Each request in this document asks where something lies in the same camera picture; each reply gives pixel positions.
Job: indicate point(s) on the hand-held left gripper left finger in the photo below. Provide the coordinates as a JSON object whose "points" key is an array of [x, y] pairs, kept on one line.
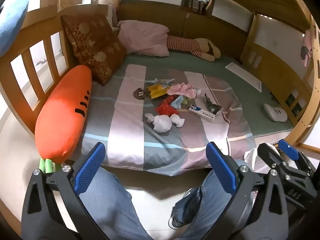
{"points": [[90, 167]]}

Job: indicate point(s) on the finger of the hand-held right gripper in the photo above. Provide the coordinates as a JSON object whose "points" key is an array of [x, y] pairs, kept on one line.
{"points": [[268, 153], [288, 148]]}

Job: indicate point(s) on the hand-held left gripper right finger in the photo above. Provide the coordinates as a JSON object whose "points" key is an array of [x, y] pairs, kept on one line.
{"points": [[222, 165]]}

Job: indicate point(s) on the large white tissue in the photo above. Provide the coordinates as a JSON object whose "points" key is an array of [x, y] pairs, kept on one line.
{"points": [[162, 123]]}

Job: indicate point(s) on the blue face mask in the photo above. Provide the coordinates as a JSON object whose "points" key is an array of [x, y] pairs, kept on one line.
{"points": [[176, 102]]}

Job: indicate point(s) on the yellow wrapper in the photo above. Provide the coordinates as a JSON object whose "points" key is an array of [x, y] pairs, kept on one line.
{"points": [[157, 91]]}

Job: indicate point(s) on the light blue wrapper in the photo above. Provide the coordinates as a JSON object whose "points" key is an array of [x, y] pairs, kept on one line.
{"points": [[160, 81]]}

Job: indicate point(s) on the white oval device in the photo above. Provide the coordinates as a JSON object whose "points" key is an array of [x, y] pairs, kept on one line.
{"points": [[275, 113]]}

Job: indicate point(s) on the person's left leg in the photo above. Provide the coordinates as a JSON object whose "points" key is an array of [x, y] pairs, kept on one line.
{"points": [[112, 200]]}

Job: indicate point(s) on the person's leg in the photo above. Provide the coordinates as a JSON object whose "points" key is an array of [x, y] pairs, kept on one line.
{"points": [[112, 200], [207, 205]]}

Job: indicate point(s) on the person's right leg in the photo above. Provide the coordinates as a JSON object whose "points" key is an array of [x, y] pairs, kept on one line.
{"points": [[207, 205]]}

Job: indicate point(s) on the green bed sheet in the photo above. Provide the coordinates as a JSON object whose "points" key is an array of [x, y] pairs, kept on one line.
{"points": [[250, 105]]}

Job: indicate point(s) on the white toothpaste box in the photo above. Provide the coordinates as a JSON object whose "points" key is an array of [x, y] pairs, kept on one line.
{"points": [[201, 113]]}

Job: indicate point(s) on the black green snack wrapper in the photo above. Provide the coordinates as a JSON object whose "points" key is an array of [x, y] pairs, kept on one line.
{"points": [[212, 105]]}

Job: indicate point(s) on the striped pink grey blanket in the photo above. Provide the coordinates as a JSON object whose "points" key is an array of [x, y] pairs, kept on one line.
{"points": [[130, 120]]}

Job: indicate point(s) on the small crumpled white tissue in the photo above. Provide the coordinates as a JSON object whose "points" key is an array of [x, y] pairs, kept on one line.
{"points": [[149, 118], [178, 120]]}

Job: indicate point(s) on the orange carrot plush pillow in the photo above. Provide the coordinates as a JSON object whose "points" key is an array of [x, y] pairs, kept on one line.
{"points": [[62, 110]]}

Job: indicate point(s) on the dark shoe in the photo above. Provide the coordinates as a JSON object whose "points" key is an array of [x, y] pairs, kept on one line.
{"points": [[173, 222]]}

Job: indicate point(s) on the red wrapper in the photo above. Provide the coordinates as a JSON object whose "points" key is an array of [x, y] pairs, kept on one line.
{"points": [[165, 110]]}

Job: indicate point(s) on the white flat paper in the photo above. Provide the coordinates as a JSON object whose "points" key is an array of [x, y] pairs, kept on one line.
{"points": [[243, 75]]}

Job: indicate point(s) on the dark round wrapper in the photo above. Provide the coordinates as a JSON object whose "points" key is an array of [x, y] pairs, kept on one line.
{"points": [[139, 94]]}

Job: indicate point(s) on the pink hanging garment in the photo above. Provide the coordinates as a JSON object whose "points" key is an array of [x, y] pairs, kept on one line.
{"points": [[307, 45]]}

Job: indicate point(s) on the brown floral cushion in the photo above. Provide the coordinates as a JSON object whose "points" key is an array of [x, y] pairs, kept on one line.
{"points": [[92, 47]]}

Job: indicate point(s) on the striped plush bunny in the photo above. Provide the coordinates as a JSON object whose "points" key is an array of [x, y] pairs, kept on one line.
{"points": [[185, 45]]}

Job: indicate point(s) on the pink pillow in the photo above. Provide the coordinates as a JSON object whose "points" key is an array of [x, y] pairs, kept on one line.
{"points": [[142, 37]]}

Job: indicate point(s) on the blue pillow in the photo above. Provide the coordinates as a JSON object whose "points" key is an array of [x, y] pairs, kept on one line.
{"points": [[12, 22]]}

